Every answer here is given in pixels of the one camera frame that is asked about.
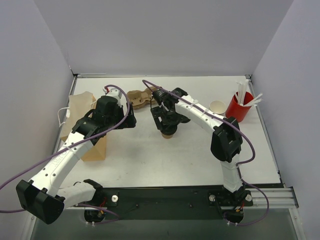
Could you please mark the aluminium rail frame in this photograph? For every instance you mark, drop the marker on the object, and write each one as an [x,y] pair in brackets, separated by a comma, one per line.
[278,198]

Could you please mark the brown paper bag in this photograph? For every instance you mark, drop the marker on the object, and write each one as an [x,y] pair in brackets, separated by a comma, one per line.
[78,106]

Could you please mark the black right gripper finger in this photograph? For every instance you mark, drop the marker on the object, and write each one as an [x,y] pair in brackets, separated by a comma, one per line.
[176,118]
[158,115]

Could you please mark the stacked brown paper cups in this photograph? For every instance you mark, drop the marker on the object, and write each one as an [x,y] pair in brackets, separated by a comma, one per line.
[218,107]

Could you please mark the brown pulp cup carrier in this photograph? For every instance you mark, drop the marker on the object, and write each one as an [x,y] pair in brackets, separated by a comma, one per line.
[140,98]

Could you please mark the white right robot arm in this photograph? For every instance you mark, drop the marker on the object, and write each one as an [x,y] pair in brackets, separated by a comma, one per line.
[177,107]

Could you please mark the brown paper coffee cup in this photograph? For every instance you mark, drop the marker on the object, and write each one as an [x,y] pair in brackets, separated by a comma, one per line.
[167,136]

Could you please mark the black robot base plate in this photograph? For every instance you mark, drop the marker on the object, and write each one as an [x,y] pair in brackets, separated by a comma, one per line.
[204,202]

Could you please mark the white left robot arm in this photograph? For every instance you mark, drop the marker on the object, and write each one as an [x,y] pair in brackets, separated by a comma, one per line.
[42,195]

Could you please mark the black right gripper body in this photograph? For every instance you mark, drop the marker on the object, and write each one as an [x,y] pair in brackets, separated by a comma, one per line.
[163,119]

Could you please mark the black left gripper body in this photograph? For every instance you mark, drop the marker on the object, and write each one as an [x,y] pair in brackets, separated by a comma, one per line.
[130,118]

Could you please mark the black plastic cup lid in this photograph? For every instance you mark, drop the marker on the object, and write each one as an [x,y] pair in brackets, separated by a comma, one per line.
[169,130]

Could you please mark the red straw holder cup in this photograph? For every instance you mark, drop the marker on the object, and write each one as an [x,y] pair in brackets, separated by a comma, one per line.
[236,110]

